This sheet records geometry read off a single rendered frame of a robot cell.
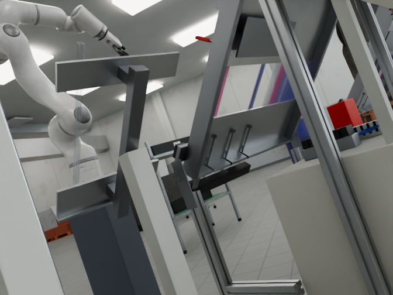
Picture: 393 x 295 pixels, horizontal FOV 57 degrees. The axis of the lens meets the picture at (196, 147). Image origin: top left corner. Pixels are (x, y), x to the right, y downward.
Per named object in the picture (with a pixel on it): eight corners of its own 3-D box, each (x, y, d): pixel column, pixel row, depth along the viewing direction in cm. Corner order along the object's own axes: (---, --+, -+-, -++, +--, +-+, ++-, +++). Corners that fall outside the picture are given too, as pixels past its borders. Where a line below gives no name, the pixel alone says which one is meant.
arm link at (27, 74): (83, 130, 159) (102, 118, 149) (64, 146, 151) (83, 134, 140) (0, 34, 145) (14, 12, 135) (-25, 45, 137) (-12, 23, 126)
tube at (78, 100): (73, 209, 107) (72, 207, 107) (78, 208, 108) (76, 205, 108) (78, 44, 79) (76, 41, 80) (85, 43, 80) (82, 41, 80)
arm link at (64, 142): (78, 163, 141) (58, 106, 142) (57, 174, 153) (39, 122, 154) (103, 157, 150) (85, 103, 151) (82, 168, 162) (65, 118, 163)
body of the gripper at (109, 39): (107, 31, 174) (124, 45, 181) (103, 23, 181) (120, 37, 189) (97, 42, 175) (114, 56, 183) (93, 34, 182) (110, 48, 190)
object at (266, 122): (193, 172, 125) (186, 167, 127) (286, 137, 172) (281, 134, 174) (205, 122, 117) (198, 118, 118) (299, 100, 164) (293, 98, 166)
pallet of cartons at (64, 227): (82, 229, 1278) (76, 211, 1281) (66, 236, 1193) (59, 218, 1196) (57, 237, 1313) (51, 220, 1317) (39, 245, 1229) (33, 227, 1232)
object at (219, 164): (197, 178, 124) (183, 168, 128) (290, 141, 171) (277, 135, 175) (198, 175, 124) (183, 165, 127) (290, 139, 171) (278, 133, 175)
